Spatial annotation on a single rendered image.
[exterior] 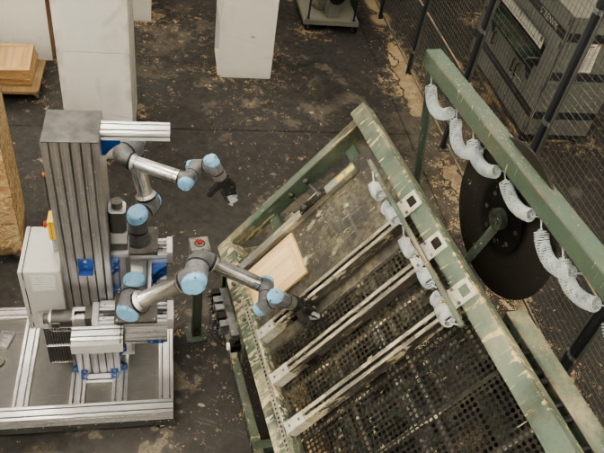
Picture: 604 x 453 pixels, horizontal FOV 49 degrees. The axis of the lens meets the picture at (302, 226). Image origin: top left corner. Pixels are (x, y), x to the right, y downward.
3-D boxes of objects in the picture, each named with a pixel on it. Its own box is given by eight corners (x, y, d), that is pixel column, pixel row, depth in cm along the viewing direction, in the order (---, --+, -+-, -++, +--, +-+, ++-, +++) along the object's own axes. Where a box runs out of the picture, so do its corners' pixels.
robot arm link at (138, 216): (123, 231, 379) (122, 214, 369) (134, 217, 388) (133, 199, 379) (142, 237, 377) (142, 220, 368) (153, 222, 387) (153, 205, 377)
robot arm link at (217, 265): (184, 251, 332) (267, 288, 350) (181, 267, 324) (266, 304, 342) (195, 237, 325) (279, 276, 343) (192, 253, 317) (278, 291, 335)
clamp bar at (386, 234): (263, 332, 372) (233, 320, 356) (424, 198, 331) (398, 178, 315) (268, 346, 365) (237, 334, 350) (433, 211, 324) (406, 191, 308)
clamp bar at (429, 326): (291, 421, 334) (259, 413, 318) (477, 283, 292) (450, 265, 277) (297, 439, 327) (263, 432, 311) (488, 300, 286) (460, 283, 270)
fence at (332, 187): (244, 266, 406) (239, 264, 404) (356, 165, 373) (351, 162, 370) (245, 272, 403) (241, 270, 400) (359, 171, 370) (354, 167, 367)
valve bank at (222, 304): (202, 304, 420) (204, 279, 404) (225, 300, 425) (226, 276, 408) (218, 368, 387) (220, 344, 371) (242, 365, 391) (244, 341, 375)
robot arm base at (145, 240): (124, 249, 382) (124, 236, 375) (126, 230, 393) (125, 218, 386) (151, 248, 385) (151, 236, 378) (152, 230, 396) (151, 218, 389)
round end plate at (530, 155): (437, 222, 373) (483, 103, 319) (446, 221, 375) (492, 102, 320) (506, 334, 320) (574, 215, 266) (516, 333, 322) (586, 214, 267)
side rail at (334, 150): (241, 241, 427) (229, 235, 420) (366, 126, 388) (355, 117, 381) (244, 247, 423) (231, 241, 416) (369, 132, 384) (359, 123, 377)
